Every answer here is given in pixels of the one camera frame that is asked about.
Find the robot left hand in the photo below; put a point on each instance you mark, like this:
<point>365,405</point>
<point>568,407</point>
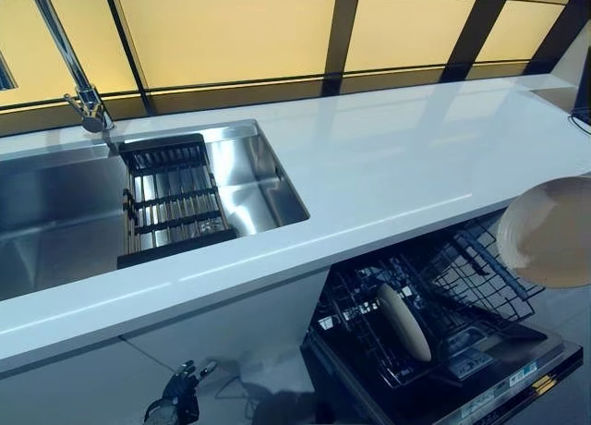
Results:
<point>182,388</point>

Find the beige round ceramic plate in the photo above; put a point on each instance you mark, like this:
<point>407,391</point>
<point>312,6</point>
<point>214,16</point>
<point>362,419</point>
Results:
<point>406,323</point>
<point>549,231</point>

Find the black dishwasher door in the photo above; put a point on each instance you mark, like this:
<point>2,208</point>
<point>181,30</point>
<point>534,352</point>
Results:
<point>485,388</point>

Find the black sink drying rack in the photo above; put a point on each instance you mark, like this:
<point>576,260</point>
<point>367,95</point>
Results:
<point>175,254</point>

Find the stainless steel kitchen sink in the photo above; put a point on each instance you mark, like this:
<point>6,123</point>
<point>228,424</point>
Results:
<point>55,212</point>

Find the chrome pull-down kitchen faucet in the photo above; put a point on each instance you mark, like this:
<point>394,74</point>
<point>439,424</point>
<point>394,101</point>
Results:
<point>64,51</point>

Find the yellow window with dark frame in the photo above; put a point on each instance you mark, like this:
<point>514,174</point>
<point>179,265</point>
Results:
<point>231,37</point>

